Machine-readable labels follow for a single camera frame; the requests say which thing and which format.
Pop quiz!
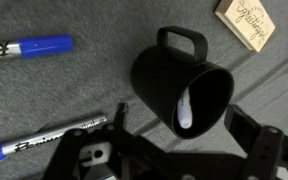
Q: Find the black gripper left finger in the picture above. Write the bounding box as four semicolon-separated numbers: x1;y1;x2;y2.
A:
45;102;132;180

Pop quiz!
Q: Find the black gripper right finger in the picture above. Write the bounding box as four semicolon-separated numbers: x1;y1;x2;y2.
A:
224;103;288;180

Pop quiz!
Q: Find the white marker with black cap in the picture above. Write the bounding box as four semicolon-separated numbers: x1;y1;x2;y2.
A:
177;87;194;130

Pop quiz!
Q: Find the silver marker with blue cap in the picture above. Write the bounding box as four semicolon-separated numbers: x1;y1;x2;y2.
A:
0;113;108;166
0;33;74;62

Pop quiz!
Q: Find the black mug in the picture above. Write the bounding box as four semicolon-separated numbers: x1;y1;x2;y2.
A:
129;25;235;139

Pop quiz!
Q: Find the wooden greetings stamp block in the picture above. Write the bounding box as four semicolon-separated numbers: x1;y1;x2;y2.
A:
214;0;277;53

